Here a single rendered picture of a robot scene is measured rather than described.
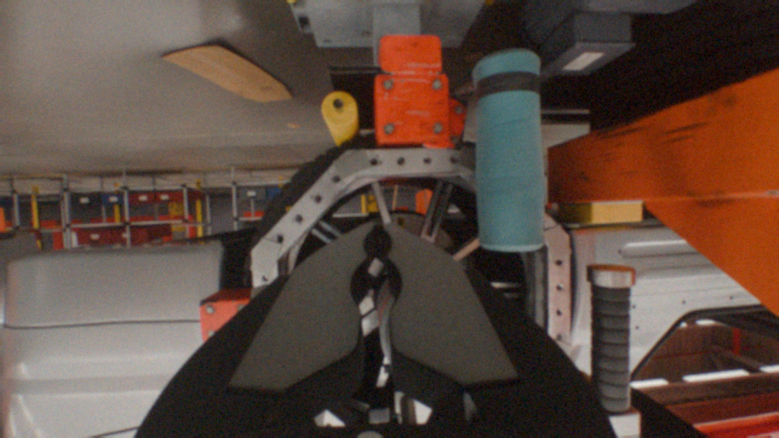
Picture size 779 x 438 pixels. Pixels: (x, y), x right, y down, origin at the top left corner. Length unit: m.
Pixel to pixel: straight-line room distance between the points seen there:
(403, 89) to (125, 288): 0.69
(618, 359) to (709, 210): 0.35
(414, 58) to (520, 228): 0.32
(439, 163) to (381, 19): 0.37
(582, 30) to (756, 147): 0.28
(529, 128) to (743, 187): 0.31
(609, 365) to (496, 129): 0.29
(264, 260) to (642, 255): 0.84
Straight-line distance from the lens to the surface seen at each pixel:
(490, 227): 0.42
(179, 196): 5.01
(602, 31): 0.65
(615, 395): 0.42
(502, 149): 0.42
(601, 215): 0.85
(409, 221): 0.76
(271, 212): 0.60
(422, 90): 0.53
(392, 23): 0.76
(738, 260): 0.66
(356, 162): 0.50
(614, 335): 0.39
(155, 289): 0.81
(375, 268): 0.61
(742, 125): 0.63
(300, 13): 0.95
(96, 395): 0.96
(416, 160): 0.51
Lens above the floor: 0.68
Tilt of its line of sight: 2 degrees up
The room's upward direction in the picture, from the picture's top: 178 degrees clockwise
